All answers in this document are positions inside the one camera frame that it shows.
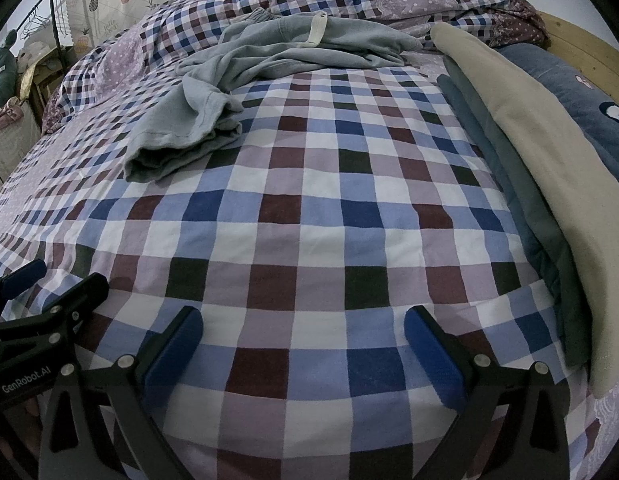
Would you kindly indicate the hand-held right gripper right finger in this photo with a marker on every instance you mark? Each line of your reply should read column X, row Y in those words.
column 434, row 360

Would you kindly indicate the checked quilt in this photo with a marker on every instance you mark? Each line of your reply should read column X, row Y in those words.
column 199, row 15

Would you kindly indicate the checked bed sheet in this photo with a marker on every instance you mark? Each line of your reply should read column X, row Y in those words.
column 309, row 240

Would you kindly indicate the wooden bed frame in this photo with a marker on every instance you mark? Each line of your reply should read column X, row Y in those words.
column 579, row 45

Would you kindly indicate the black clothes rack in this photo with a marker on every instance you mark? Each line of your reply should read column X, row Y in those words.
column 55, row 7

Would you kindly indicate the blue printed pillow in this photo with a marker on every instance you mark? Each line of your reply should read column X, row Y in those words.
column 564, row 85

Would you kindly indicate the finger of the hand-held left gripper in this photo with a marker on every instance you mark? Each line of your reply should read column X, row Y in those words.
column 21, row 276
column 84, row 297

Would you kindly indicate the beige folded garment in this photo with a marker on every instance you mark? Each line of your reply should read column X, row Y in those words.
column 539, row 160

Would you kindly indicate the grey folded garment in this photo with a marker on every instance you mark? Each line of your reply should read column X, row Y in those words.
column 549, row 240

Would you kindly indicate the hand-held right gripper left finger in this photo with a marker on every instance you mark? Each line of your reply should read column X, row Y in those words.
column 175, row 355

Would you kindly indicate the green plush toy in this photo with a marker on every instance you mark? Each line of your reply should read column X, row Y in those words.
column 4, row 67

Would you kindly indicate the light grey-green sweatshirt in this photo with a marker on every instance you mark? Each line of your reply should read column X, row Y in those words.
column 199, row 105

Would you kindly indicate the pink trimmed white bag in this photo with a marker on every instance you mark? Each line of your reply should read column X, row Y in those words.
column 9, row 130

